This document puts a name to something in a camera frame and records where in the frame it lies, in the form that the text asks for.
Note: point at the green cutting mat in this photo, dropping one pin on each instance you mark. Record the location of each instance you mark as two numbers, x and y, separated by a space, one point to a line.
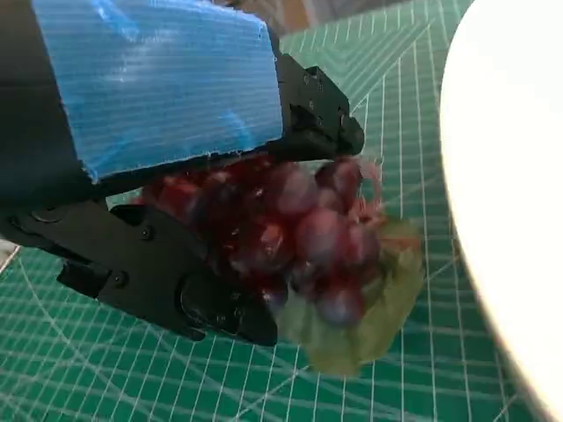
132 373

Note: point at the white round plate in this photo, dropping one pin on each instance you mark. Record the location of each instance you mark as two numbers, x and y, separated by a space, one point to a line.
506 132

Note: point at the red toy grape bunch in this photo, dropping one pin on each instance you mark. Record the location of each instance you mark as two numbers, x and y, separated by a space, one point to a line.
316 237

